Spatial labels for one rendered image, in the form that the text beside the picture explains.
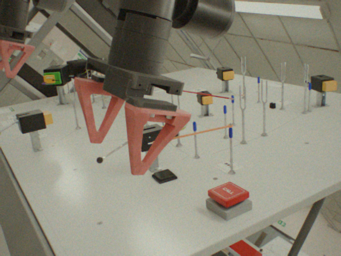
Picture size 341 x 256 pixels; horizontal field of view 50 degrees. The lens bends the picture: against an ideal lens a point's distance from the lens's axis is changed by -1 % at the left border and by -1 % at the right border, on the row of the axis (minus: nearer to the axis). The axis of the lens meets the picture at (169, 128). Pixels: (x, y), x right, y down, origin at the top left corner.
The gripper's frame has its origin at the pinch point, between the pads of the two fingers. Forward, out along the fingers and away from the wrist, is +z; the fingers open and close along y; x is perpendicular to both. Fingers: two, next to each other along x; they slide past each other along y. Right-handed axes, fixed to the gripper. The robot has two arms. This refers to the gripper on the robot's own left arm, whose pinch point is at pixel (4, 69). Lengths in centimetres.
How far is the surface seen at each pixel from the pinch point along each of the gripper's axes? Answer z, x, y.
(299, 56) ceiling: -44, -382, 189
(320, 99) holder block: -9, -84, -24
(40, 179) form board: 21.0, -7.9, -10.2
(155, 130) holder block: 4.4, -24.5, -24.3
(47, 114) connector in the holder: 10.9, -13.9, 7.4
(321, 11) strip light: -81, -299, 124
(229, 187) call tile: 8, -27, -45
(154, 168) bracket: 12.9, -26.6, -24.3
